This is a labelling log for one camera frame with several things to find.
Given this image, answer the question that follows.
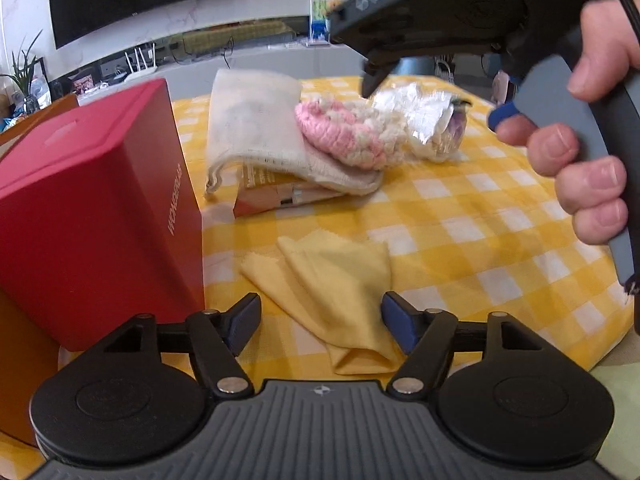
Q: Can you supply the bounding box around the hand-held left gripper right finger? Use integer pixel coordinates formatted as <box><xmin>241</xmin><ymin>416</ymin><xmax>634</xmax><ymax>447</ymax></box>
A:
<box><xmin>381</xmin><ymin>291</ymin><xmax>548</xmax><ymax>397</ymax></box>

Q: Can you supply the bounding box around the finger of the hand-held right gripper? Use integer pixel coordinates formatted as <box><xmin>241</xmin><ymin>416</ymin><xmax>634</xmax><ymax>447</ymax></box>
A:
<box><xmin>362</xmin><ymin>52</ymin><xmax>402</xmax><ymax>99</ymax></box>

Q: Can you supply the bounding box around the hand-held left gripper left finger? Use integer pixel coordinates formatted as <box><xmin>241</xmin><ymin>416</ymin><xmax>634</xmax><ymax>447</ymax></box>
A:
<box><xmin>102</xmin><ymin>292</ymin><xmax>263</xmax><ymax>397</ymax></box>

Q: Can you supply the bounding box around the pink white crocheted piece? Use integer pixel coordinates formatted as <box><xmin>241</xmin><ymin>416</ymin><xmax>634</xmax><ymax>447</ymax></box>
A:
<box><xmin>295</xmin><ymin>100</ymin><xmax>412</xmax><ymax>171</ymax></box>

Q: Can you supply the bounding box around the yellow soft cloth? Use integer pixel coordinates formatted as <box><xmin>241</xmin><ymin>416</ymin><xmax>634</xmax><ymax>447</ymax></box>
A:
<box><xmin>240</xmin><ymin>235</ymin><xmax>406</xmax><ymax>376</ymax></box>

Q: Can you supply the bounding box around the yellow foil packet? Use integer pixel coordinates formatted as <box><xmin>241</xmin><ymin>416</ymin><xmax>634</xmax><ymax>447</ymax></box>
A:
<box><xmin>232</xmin><ymin>167</ymin><xmax>347</xmax><ymax>219</ymax></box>

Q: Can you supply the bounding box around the orange cardboard box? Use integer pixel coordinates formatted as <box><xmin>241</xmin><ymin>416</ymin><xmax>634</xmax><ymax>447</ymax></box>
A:
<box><xmin>0</xmin><ymin>94</ymin><xmax>81</xmax><ymax>448</ymax></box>

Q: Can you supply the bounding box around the person's right hand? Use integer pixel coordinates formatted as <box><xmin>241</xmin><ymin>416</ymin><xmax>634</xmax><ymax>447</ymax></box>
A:
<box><xmin>494</xmin><ymin>0</ymin><xmax>640</xmax><ymax>247</ymax></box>

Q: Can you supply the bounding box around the white crinkly wrapped item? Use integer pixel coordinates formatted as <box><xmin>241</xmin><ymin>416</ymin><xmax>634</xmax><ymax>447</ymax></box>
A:
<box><xmin>372</xmin><ymin>82</ymin><xmax>471</xmax><ymax>163</ymax></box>

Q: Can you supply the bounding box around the blue green painted picture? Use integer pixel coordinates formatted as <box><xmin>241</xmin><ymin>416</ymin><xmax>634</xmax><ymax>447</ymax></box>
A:
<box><xmin>309</xmin><ymin>0</ymin><xmax>342</xmax><ymax>41</ymax></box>

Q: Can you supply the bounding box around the pink space heater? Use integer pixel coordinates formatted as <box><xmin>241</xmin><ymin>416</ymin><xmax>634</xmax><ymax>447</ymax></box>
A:
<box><xmin>492</xmin><ymin>70</ymin><xmax>519</xmax><ymax>106</ymax></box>

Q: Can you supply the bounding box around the white marble TV console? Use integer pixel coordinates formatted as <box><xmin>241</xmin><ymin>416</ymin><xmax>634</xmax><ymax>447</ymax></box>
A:
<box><xmin>30</xmin><ymin>35</ymin><xmax>451</xmax><ymax>107</ymax></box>

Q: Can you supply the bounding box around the yellow checkered tablecloth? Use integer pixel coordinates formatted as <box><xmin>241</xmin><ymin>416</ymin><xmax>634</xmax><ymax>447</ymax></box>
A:
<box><xmin>0</xmin><ymin>75</ymin><xmax>636</xmax><ymax>466</ymax></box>

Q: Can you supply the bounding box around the red lidded box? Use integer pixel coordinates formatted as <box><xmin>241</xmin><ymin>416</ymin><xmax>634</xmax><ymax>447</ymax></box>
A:
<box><xmin>0</xmin><ymin>78</ymin><xmax>207</xmax><ymax>353</ymax></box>

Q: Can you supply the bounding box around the white wifi router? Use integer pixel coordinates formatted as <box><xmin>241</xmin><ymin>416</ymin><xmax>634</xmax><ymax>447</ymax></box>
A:
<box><xmin>124</xmin><ymin>45</ymin><xmax>159</xmax><ymax>84</ymax></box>

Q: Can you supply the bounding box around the green plant in glass vase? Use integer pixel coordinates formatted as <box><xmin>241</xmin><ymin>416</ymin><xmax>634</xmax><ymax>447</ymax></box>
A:
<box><xmin>0</xmin><ymin>30</ymin><xmax>44</xmax><ymax>112</ymax></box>

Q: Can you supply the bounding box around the cream drawstring cloth bag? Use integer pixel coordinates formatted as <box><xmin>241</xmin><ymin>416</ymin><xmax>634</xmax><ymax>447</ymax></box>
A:
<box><xmin>205</xmin><ymin>70</ymin><xmax>383</xmax><ymax>196</ymax></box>

